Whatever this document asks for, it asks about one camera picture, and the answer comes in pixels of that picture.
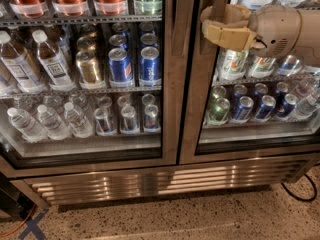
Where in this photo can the front blue Pepsi can left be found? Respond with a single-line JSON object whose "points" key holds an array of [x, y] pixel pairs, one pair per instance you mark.
{"points": [[121, 74]]}

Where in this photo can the small silver can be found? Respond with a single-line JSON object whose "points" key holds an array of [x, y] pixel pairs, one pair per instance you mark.
{"points": [[105, 122], [151, 118], [129, 120]]}

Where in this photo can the front blue Pepsi can right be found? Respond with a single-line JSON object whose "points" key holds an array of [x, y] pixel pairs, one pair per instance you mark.
{"points": [[149, 67]]}

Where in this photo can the white 7up can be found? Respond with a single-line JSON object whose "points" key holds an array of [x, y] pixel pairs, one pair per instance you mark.
{"points": [[260, 67], [232, 64]]}

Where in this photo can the blue can bottom left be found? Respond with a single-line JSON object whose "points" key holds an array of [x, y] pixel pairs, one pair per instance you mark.
{"points": [[242, 110]]}

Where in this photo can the water bottle right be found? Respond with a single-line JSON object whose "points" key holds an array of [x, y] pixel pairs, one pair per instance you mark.
{"points": [[80, 125]]}

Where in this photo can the blue tape cross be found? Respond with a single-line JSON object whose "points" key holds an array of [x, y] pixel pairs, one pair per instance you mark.
{"points": [[32, 226]]}

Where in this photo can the tea bottle white cap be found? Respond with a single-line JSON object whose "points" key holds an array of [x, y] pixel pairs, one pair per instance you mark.
{"points": [[54, 62]]}

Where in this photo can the front gold can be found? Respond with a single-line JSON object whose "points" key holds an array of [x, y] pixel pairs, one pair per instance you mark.
{"points": [[92, 76]]}

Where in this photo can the steel fridge door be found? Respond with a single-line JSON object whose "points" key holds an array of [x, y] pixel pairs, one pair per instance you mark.
{"points": [[293, 126], [98, 90]]}

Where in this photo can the blue can bottom right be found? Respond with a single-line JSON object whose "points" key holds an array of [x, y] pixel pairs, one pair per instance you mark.
{"points": [[266, 105]]}

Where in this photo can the white 7Up can left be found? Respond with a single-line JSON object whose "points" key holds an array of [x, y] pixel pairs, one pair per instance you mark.
{"points": [[232, 64]]}

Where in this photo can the water bottle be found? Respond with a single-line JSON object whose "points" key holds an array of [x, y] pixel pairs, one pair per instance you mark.
{"points": [[52, 122], [26, 124], [80, 125]]}

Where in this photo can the water bottle left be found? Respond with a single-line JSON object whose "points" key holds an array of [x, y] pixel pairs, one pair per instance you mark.
{"points": [[26, 124]]}

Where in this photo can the blue pepsi can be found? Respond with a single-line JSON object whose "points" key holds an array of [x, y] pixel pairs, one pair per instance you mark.
{"points": [[149, 67], [121, 74]]}

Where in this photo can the white 7Up can right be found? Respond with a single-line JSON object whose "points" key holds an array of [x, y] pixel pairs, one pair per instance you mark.
{"points": [[260, 67]]}

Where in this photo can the small silver can left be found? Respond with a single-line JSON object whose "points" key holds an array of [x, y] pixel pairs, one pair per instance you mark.
{"points": [[105, 122]]}

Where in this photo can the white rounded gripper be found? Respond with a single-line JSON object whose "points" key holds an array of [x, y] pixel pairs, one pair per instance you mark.
{"points": [[275, 30]]}

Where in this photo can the silver blue can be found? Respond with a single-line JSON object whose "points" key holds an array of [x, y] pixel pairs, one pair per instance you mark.
{"points": [[289, 65]]}

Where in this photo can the steel fridge base grille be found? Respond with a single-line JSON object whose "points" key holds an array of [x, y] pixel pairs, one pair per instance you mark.
{"points": [[125, 184]]}

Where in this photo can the small silver can right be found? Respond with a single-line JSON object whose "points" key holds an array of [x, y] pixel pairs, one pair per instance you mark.
{"points": [[151, 118]]}

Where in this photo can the tea bottle far left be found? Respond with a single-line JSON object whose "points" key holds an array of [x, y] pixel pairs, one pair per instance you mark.
{"points": [[21, 64]]}

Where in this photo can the small silver can middle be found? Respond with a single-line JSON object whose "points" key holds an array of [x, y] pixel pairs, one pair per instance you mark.
{"points": [[129, 120]]}

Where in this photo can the water bottle middle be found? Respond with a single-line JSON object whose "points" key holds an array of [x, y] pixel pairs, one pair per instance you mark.
{"points": [[52, 122]]}

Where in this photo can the green can bottom shelf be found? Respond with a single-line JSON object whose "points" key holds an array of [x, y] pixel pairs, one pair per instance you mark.
{"points": [[218, 112]]}

